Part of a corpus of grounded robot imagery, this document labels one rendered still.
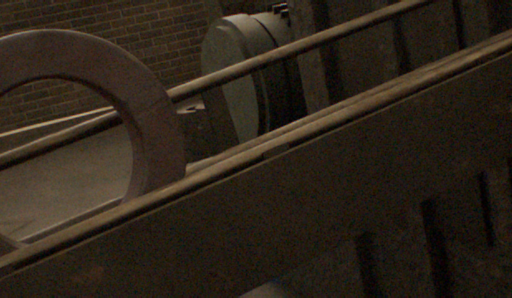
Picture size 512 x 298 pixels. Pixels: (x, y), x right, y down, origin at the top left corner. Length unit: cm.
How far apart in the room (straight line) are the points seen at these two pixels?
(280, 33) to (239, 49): 12
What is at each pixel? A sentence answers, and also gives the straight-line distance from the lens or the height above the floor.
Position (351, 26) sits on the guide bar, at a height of 68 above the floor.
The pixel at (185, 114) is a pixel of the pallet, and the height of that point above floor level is 37.
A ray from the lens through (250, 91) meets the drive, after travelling 187.
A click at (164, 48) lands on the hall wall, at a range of 695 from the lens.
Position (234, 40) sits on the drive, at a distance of 189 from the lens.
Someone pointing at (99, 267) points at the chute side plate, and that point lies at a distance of 51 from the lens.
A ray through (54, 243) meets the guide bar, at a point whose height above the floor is 59.
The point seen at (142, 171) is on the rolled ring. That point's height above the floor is 62.
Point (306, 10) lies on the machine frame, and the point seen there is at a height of 68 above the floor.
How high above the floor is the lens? 72
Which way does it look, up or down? 11 degrees down
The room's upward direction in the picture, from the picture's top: 12 degrees counter-clockwise
